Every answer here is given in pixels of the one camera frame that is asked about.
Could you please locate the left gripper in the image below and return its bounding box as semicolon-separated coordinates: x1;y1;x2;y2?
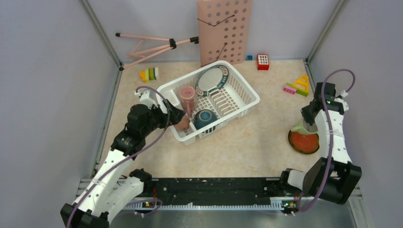
141;99;186;137

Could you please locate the cream cup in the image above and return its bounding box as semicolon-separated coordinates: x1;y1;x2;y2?
290;118;318;135

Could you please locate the pink mug white inside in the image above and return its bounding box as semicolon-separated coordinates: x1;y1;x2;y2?
174;115;190;131

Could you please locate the dark bowl beige inside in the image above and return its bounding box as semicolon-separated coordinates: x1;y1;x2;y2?
193;109;218;130

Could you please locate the white plastic dish rack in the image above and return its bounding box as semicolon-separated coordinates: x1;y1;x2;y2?
157;60;260;145

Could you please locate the white plate green rim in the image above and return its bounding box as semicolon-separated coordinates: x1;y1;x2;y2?
199;65;229;97

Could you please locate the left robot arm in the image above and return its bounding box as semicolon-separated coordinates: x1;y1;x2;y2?
60;99;187;228

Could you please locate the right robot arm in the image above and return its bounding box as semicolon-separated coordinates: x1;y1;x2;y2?
278;83;362;204

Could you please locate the green toy brick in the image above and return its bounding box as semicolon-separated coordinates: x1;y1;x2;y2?
286;83;309;97

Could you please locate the yellow toy triangle block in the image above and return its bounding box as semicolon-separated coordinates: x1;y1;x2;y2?
292;75;310;92

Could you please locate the pink toy brick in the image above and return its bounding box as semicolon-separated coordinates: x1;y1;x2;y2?
283;86;297;95

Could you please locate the striped toy block stack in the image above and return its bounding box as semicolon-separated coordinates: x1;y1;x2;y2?
139;67;159;83

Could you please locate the orange saucer plate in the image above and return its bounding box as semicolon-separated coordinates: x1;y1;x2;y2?
288;131;319;154

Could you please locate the pink folding tripod stand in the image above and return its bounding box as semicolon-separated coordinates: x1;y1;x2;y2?
115;32;200;71

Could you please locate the red toy block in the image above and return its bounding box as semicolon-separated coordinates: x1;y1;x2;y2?
256;54;269;70

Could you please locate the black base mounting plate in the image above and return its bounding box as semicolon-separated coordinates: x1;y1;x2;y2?
138;177;302;198

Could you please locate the pink pegboard panel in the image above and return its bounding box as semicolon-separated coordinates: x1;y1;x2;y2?
196;0;253;66

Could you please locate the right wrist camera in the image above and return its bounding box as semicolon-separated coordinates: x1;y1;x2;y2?
335;90;349;112

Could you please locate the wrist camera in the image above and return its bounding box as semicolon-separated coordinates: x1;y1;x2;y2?
134;89;167;114
335;90;349;112

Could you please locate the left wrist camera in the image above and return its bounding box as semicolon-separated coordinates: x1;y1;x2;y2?
134;89;167;114

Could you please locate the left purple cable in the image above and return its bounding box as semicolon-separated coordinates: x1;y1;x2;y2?
65;85;172;228

